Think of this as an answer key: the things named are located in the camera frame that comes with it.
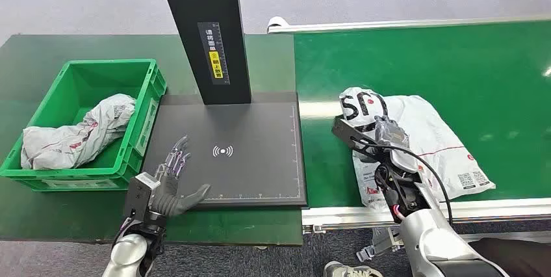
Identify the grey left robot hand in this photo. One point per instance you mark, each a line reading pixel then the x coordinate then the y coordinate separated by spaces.
pixel 170 202

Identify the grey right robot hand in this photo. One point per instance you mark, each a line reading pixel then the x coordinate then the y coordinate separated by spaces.
pixel 394 135

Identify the large white courier bag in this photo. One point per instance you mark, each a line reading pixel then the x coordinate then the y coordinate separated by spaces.
pixel 435 133

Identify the green conveyor belt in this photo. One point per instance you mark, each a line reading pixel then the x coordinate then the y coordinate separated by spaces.
pixel 430 64

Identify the crumpled grey mailer package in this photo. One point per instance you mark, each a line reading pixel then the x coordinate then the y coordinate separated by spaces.
pixel 73 139

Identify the grey shoe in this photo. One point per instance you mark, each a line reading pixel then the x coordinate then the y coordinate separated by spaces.
pixel 344 270

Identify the green plastic crate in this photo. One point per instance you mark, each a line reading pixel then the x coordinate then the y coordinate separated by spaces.
pixel 82 81

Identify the black fabric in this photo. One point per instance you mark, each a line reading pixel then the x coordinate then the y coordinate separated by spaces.
pixel 521 258

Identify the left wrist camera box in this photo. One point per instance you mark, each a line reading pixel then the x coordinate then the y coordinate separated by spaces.
pixel 140 195

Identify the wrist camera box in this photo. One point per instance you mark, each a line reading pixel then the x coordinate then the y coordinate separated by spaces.
pixel 348 130
pixel 140 195

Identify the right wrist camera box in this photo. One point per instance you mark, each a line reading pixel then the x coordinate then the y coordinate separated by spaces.
pixel 348 130

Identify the black scanner base plate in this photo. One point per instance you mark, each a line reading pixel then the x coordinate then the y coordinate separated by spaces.
pixel 249 150

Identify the metal conveyor bracket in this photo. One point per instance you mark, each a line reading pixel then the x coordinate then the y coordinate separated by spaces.
pixel 381 242

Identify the aluminium conveyor side rail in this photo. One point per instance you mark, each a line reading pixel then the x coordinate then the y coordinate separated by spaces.
pixel 495 208
pixel 387 25

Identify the aluminium conveyor lower rail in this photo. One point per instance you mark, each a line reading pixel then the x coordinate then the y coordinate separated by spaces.
pixel 508 236

